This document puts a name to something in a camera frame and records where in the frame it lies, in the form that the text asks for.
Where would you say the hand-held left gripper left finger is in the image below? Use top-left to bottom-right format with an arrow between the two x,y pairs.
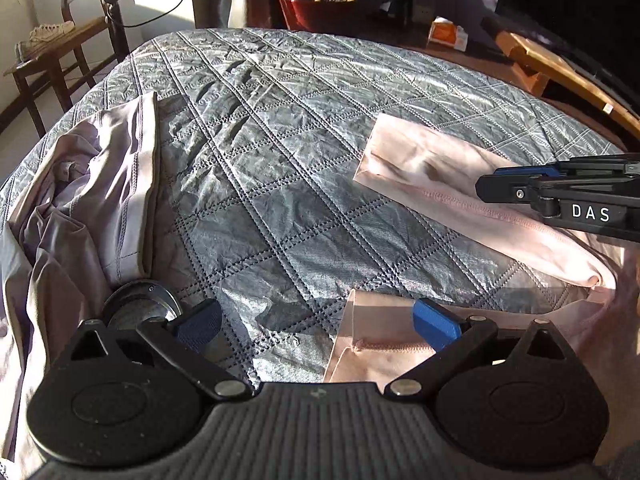
70,298 -> 253,402

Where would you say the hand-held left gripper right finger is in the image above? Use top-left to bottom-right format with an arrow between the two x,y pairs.
384,297 -> 573,402

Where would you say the orange and white box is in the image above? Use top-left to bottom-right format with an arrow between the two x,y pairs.
428,16 -> 471,52

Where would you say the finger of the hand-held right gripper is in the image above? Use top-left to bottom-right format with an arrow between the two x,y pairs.
475,174 -> 557,207
492,156 -> 640,179

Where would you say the pink shirt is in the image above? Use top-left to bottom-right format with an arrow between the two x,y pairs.
322,112 -> 640,463

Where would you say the red plant pot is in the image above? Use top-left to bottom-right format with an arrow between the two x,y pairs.
278,0 -> 359,34

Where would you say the wooden frame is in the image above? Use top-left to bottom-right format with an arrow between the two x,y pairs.
494,30 -> 640,137

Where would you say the white sneaker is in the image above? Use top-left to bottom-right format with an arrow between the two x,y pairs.
29,22 -> 76,44

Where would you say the grey quilted blanket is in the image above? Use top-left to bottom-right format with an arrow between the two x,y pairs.
0,27 -> 626,388

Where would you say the dark screen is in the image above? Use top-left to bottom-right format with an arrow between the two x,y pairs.
494,0 -> 640,92

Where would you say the wooden chair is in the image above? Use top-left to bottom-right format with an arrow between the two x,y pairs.
2,0 -> 132,139

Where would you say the lilac garment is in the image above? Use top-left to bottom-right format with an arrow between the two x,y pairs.
0,92 -> 162,480

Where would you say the round metal disc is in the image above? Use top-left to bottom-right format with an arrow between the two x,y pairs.
102,279 -> 182,332

